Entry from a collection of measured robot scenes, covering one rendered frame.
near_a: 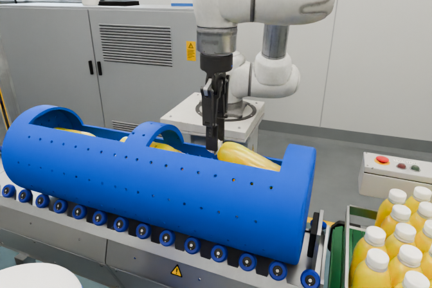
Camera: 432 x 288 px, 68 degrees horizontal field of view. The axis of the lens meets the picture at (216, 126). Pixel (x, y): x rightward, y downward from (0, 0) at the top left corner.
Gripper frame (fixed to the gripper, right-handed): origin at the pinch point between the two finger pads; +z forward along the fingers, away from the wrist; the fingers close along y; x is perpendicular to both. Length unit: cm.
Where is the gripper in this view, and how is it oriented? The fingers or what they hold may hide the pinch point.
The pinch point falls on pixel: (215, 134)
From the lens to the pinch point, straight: 80.8
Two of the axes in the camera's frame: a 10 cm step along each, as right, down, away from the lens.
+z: -0.1, 9.2, 4.0
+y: -3.6, 3.7, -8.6
